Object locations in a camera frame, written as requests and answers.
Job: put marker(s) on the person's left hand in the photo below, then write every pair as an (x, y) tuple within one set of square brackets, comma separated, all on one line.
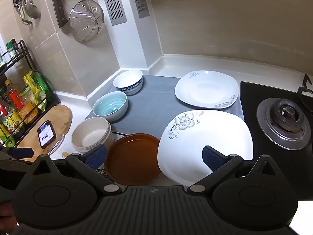
[(7, 215)]

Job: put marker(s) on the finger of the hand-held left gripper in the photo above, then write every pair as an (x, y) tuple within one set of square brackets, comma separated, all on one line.
[(22, 153)]

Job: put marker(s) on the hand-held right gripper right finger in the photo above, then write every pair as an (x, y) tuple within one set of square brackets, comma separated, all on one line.
[(212, 158)]

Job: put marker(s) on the green round container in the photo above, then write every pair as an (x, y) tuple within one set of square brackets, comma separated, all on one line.
[(9, 142)]

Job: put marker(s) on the metal spoon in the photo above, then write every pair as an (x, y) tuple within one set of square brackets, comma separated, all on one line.
[(25, 20)]

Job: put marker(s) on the teal glazed bowl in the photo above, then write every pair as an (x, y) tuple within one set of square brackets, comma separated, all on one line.
[(110, 107)]

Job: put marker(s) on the white bowl with blue pattern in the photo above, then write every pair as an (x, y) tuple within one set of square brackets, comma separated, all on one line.
[(127, 78)]

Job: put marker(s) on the large white floral plate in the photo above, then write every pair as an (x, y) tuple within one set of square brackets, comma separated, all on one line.
[(200, 132)]

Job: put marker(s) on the green lid seasoning jar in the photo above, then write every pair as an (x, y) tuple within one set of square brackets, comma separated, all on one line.
[(11, 47)]

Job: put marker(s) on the metal stove burner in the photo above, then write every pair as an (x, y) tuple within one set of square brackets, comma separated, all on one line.
[(283, 122)]

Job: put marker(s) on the black smartphone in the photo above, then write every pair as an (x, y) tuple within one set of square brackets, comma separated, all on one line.
[(46, 134)]

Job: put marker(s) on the yellow cap bottle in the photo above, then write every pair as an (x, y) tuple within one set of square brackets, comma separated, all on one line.
[(8, 83)]

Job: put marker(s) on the bottle with red label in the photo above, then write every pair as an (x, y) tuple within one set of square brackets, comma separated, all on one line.
[(16, 98)]

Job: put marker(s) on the black metal spice rack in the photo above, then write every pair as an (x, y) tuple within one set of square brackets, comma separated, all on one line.
[(23, 44)]

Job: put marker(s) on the black pan support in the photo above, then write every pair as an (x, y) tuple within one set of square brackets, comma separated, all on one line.
[(305, 88)]

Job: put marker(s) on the small white floral plate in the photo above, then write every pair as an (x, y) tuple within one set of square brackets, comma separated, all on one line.
[(205, 89)]

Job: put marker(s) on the yellow seasoning packet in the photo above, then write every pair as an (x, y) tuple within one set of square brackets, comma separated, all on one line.
[(30, 79)]

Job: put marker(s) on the wooden cutting board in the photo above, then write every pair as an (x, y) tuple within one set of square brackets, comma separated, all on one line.
[(61, 120)]

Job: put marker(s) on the yellow label sauce jar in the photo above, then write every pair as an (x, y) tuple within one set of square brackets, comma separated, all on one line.
[(12, 121)]

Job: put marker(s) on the brown round plate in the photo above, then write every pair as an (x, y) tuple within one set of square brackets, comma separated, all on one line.
[(132, 159)]

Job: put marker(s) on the green seasoning packet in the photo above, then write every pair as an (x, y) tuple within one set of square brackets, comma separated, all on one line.
[(42, 87)]

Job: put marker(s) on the amber oil bottle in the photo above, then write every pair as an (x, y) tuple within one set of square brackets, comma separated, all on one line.
[(29, 107)]

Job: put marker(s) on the black gas stove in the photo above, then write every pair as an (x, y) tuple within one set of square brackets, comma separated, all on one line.
[(249, 95)]

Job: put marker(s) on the grey mat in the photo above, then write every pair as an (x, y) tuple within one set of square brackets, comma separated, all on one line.
[(151, 102)]

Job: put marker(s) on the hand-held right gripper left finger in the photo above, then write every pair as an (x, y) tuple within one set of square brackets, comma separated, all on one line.
[(96, 155)]

